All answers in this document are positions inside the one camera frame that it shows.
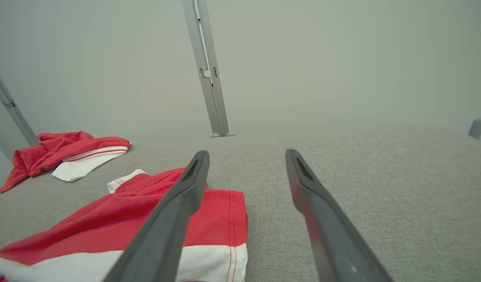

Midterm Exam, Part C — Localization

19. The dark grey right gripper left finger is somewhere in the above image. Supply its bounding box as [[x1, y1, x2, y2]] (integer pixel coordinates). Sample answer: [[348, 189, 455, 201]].
[[103, 150, 210, 282]]

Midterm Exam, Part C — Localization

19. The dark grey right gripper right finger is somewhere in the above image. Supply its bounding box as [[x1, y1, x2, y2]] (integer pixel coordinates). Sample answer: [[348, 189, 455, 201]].
[[285, 149, 393, 282]]

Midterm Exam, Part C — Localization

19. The red white shirt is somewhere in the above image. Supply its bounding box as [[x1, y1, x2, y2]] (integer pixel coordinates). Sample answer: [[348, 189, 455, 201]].
[[0, 168, 249, 282]]

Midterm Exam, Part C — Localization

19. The red white lettered jersey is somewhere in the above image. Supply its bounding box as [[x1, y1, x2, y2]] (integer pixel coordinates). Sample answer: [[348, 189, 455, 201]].
[[0, 131, 133, 193]]

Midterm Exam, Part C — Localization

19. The grey fabric sofa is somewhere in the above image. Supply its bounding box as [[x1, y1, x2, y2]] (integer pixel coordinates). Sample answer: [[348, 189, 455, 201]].
[[0, 125, 481, 282]]

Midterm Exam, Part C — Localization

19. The grey metal double frame post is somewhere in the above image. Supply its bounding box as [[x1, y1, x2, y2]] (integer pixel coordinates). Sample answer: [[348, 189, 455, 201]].
[[181, 0, 236, 138], [0, 61, 40, 163]]

